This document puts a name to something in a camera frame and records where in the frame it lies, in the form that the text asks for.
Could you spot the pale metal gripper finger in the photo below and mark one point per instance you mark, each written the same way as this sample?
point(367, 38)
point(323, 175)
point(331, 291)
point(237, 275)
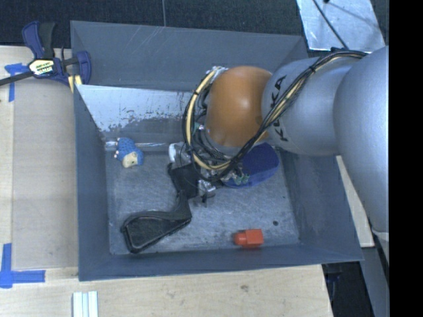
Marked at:
point(212, 191)
point(202, 197)

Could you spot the dark blue round dish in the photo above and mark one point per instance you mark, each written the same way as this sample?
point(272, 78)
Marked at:
point(262, 165)

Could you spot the pale wood flat board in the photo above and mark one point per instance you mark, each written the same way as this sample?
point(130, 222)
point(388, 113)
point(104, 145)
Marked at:
point(43, 177)

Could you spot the red small block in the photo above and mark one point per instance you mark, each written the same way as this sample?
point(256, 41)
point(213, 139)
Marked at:
point(249, 238)

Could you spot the blue toy hedgehog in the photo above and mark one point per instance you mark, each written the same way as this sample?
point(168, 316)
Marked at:
point(127, 152)

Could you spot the grey metal bin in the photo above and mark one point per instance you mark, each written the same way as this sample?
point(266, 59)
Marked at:
point(132, 55)

